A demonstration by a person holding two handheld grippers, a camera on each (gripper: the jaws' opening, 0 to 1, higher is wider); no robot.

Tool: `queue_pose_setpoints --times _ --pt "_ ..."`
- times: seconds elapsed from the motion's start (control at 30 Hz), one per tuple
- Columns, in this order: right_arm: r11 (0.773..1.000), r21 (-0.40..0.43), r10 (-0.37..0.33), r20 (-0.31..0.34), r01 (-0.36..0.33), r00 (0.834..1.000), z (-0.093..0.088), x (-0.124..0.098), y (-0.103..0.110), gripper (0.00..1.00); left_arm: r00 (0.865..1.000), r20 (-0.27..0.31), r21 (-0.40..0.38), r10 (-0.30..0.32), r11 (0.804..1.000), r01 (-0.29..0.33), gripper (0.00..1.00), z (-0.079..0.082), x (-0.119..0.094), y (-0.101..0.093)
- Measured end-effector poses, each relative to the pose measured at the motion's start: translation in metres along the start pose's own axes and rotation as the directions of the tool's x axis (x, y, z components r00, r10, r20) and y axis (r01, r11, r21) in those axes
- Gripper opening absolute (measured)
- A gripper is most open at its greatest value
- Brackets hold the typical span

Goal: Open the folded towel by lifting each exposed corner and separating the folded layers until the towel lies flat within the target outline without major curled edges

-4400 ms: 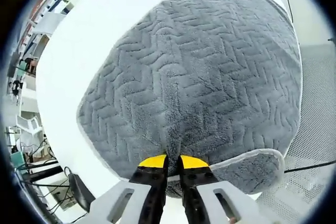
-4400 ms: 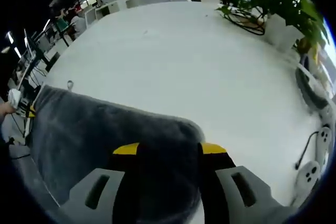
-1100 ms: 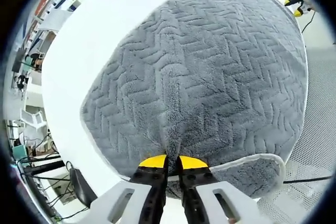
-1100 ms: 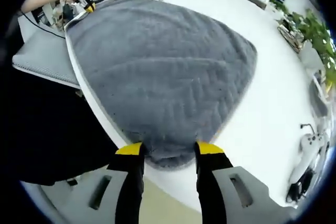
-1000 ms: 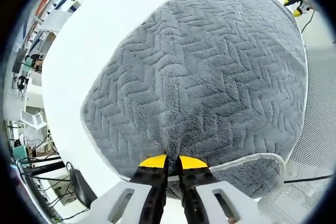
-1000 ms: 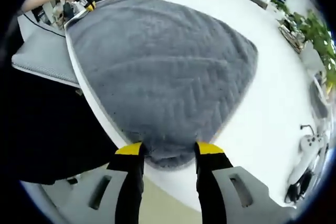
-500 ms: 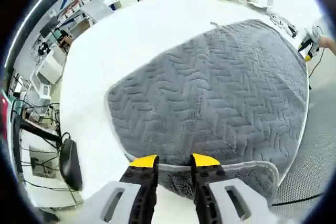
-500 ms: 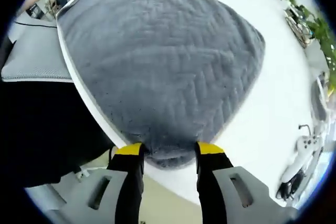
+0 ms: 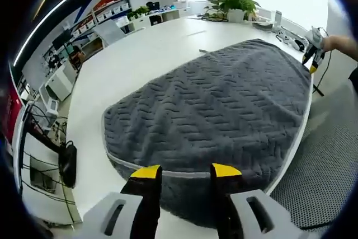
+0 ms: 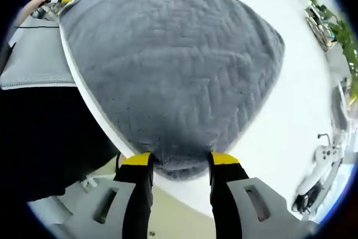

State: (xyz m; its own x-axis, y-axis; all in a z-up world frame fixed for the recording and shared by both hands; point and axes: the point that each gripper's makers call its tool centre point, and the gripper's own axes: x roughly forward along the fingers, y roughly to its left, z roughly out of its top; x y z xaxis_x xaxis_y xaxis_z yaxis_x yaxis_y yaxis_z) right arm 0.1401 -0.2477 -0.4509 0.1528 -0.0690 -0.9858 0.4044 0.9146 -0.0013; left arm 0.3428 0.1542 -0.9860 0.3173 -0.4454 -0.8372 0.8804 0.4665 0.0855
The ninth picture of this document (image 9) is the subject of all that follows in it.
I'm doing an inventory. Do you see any grey textured towel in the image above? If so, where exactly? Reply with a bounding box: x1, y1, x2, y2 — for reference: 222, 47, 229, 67
100, 38, 314, 227

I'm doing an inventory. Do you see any person's right hand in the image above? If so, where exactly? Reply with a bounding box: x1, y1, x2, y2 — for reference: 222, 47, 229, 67
321, 35, 346, 53

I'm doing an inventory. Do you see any white handheld controller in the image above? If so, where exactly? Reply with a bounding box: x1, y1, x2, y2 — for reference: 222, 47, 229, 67
290, 37, 306, 53
276, 32, 293, 46

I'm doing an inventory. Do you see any black bag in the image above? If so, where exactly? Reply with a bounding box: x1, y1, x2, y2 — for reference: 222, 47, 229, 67
58, 140, 78, 189

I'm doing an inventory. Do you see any white square plant pot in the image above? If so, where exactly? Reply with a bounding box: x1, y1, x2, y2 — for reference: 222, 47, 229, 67
228, 8, 247, 23

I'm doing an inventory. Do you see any white drawer cabinet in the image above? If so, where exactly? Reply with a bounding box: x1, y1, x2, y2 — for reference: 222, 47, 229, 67
39, 62, 78, 102

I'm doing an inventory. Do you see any small black monitor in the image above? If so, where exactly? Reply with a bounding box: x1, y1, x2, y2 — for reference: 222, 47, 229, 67
145, 1, 161, 12

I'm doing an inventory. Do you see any white low cabinet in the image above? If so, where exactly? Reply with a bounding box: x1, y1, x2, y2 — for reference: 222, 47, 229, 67
123, 8, 194, 34

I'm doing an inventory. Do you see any small green plant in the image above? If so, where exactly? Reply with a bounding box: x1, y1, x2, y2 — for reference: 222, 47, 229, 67
127, 6, 150, 21

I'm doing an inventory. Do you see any shelving with white bins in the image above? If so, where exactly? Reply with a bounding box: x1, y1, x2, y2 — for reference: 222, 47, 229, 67
64, 0, 132, 41

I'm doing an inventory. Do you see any curved ceiling light strip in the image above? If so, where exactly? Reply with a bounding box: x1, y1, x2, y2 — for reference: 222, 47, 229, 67
13, 0, 126, 66

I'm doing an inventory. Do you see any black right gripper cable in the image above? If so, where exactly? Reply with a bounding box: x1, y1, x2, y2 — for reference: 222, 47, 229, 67
312, 50, 333, 97

